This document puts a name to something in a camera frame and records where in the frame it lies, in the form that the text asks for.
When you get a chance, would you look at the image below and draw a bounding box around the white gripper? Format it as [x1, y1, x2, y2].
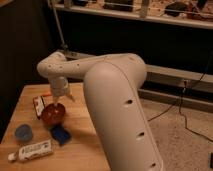
[49, 77, 75, 107]

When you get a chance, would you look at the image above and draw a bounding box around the red ceramic bowl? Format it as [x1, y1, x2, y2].
[41, 103, 66, 126]

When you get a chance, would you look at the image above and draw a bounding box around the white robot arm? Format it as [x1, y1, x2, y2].
[37, 52, 165, 171]

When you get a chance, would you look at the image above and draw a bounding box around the red white snack packet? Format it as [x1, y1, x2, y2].
[33, 96, 45, 118]

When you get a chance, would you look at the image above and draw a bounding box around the blue sponge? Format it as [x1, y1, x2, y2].
[50, 125, 71, 146]

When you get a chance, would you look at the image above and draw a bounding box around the metal pole stand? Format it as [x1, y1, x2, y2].
[50, 0, 77, 59]

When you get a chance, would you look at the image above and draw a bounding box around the blue plastic cup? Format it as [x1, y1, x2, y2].
[15, 124, 33, 142]

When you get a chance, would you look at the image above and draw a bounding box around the white tube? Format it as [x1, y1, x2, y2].
[7, 140, 53, 162]

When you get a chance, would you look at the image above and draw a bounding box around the orange handled tool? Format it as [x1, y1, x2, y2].
[41, 92, 52, 97]

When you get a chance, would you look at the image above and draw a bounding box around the black cable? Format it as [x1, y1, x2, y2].
[147, 49, 213, 143]

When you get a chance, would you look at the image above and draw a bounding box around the white window ledge rail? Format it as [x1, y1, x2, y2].
[52, 0, 213, 30]

